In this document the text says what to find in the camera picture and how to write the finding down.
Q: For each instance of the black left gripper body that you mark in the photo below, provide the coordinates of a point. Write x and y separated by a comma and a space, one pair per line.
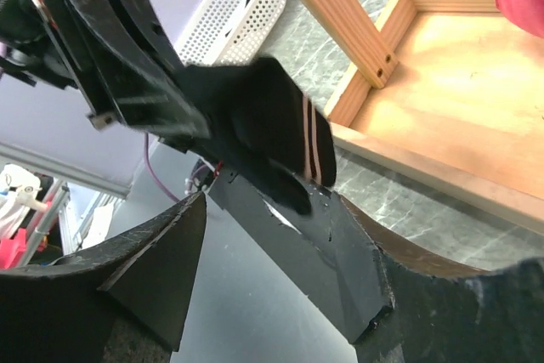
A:
25, 18

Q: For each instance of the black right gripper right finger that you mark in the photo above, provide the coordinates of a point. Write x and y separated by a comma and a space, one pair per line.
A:
403, 303

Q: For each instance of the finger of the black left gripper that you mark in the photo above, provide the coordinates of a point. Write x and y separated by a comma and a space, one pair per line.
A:
122, 61

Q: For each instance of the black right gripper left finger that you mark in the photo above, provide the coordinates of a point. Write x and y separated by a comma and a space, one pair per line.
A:
124, 300

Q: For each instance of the black sock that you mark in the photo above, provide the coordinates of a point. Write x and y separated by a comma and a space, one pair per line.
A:
263, 126

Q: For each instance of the white perforated plastic basket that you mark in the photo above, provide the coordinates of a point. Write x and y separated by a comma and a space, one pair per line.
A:
227, 32

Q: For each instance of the wooden clothes rack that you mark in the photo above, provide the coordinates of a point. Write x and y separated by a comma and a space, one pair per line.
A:
446, 92

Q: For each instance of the aluminium frame rail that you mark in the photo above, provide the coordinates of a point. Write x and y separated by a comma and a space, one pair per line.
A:
61, 170

